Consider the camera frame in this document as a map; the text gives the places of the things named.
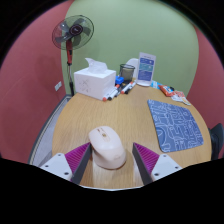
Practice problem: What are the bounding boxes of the white chair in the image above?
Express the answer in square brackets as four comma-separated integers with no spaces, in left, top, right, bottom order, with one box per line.
[125,57,140,79]

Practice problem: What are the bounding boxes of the black office chair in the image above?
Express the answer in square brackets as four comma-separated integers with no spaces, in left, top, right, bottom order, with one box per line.
[209,122,224,160]

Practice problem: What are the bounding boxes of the white snack packet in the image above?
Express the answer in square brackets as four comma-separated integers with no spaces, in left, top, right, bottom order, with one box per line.
[171,91,192,107]

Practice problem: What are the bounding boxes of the light blue snack packet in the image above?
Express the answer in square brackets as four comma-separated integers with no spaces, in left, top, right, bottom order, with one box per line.
[149,80,163,90]

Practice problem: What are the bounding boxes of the red snack packet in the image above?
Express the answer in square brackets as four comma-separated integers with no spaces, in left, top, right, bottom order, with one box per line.
[158,84,176,98]

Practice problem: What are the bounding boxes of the black white whiteboard marker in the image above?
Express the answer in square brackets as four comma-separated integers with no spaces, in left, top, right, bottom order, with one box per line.
[120,81,137,95]

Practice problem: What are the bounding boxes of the blue white sign stand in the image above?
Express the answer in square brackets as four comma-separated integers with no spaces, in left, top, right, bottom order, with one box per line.
[136,51,157,88]

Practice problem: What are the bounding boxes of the black mesh pen cup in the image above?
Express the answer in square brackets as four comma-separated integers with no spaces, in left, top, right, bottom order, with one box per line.
[119,63,136,83]

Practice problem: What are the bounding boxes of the white wall socket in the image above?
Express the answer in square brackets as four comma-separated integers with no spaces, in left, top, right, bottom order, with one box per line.
[54,80,63,92]

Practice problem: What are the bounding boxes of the black-capped whiteboard marker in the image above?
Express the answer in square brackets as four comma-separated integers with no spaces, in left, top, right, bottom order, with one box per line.
[108,85,122,100]

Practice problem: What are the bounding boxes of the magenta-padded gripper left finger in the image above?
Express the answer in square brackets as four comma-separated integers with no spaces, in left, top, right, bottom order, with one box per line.
[39,142,93,185]

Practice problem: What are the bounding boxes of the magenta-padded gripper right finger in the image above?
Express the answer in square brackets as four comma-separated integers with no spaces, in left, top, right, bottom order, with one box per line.
[132,142,184,186]

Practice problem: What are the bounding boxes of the red-pole standing fan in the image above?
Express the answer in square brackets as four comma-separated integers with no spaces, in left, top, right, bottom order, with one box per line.
[51,14,95,98]

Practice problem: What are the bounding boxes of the red-capped whiteboard marker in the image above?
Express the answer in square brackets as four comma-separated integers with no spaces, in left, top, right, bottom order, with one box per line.
[102,87,118,102]

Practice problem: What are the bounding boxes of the blue patterned mouse pad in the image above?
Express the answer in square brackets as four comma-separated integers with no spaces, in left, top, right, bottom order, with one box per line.
[147,98,205,154]

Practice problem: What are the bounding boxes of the white tissue box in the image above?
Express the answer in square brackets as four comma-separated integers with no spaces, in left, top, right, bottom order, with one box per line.
[73,57,117,101]

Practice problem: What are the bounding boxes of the cream computer mouse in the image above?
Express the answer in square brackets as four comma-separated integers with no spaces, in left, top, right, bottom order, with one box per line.
[88,125,128,170]

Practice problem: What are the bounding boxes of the blue whiteboard eraser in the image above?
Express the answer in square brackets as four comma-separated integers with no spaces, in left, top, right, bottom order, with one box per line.
[114,75,125,86]

